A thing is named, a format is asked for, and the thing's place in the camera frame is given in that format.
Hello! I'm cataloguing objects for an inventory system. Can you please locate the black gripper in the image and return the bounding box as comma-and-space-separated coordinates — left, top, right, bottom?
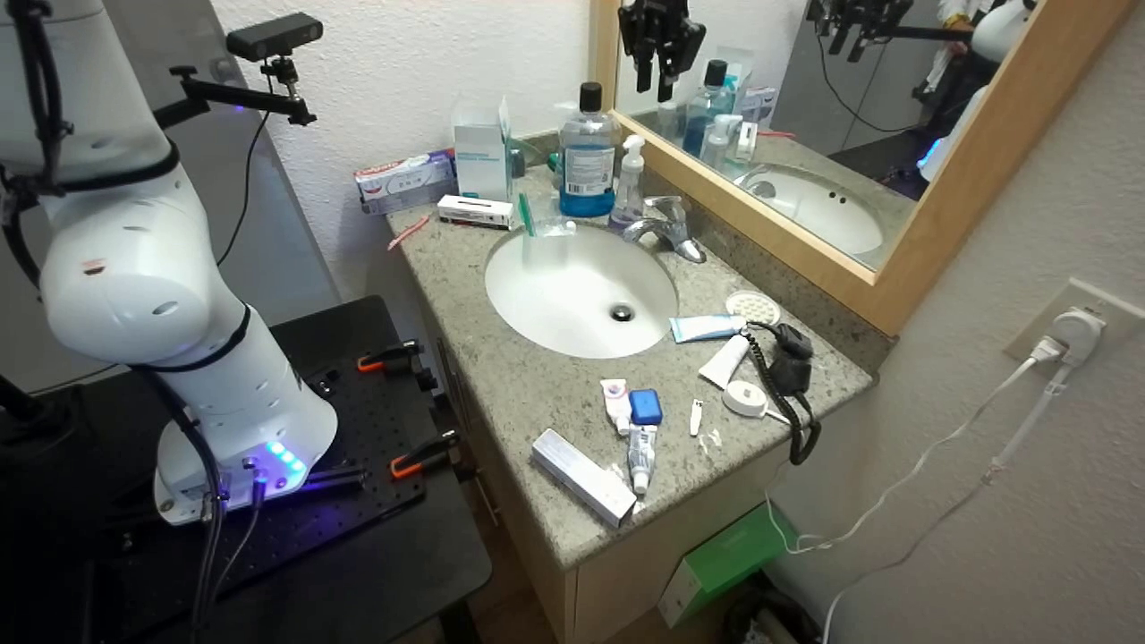
617, 0, 711, 107

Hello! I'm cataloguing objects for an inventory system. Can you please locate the clear soap dispenser white pump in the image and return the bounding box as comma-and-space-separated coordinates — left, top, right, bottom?
611, 133, 652, 233

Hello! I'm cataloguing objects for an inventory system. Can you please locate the blue mouthwash bottle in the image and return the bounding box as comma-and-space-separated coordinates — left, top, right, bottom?
555, 79, 626, 221

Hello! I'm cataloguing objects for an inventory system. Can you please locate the chrome faucet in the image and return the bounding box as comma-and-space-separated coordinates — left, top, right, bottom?
617, 188, 711, 269

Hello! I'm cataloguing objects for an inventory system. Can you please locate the clear zip bag green strip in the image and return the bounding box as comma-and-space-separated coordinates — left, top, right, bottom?
511, 175, 574, 238

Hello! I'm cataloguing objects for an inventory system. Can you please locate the white teal carton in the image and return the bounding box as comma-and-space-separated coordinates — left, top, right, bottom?
450, 109, 518, 200

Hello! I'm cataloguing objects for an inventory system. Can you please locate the small white box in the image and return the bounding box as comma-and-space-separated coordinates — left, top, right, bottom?
432, 188, 518, 233

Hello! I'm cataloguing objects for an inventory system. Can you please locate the white oval sink basin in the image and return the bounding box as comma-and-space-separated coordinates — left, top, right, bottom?
481, 221, 682, 364

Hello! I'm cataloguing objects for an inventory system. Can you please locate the round white pad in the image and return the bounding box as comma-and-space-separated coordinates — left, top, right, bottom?
723, 286, 786, 330

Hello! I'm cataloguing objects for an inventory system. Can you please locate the teal toothpaste tube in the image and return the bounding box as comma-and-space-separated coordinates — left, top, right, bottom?
664, 312, 750, 350

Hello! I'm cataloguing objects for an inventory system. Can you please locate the denture cleanser box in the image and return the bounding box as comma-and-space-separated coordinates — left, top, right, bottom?
350, 147, 462, 218

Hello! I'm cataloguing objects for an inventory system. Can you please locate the thin orange stick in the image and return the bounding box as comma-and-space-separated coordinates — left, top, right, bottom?
384, 207, 444, 252

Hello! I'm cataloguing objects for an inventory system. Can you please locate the wood framed mirror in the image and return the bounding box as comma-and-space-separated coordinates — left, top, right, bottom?
583, 0, 1138, 339

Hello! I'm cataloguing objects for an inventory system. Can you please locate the small white red tube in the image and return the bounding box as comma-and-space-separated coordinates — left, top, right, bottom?
599, 375, 638, 437

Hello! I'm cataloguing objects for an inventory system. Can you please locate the blue floss box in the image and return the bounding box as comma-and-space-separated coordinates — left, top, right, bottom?
626, 387, 670, 428

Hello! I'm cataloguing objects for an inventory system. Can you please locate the round white floss case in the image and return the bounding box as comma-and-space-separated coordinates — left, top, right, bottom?
719, 375, 772, 423

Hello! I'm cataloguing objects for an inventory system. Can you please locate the orange clamp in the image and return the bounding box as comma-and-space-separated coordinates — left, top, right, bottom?
384, 425, 466, 487
350, 337, 425, 380

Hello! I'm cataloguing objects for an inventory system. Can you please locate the long white toothpaste box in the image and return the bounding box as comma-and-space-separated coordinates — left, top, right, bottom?
527, 425, 641, 530

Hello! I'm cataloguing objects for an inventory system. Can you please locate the green cardboard box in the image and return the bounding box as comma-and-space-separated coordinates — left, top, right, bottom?
655, 496, 802, 630

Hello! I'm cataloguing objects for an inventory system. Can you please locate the beige vanity cabinet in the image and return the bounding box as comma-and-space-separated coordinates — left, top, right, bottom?
432, 343, 793, 644

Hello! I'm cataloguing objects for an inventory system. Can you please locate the black robot table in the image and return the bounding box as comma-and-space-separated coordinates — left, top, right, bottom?
0, 293, 493, 644

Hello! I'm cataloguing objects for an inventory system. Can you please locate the black floor object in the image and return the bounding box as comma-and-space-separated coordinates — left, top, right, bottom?
719, 567, 830, 644

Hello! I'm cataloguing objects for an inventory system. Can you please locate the black corded device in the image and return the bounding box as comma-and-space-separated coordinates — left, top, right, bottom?
741, 314, 827, 468

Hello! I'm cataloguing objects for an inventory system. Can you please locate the black external camera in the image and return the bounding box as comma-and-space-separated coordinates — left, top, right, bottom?
221, 8, 328, 65

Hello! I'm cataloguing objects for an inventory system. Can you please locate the thin black camera cable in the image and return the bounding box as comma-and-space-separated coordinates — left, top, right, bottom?
211, 109, 274, 269

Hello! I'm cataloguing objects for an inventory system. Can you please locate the white power cable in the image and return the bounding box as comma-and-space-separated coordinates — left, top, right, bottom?
781, 337, 1068, 562
817, 361, 1082, 644

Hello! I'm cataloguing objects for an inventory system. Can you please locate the white wall outlet plate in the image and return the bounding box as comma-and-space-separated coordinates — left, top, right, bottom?
1003, 276, 1145, 387

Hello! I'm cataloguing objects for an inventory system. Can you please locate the black base cable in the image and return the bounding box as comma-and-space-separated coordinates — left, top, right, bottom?
124, 364, 231, 644

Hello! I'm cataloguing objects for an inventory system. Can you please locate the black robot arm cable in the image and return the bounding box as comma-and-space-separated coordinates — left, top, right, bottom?
0, 0, 187, 293

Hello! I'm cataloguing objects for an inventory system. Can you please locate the grey base cable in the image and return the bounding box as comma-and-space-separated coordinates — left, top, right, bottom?
206, 475, 271, 603

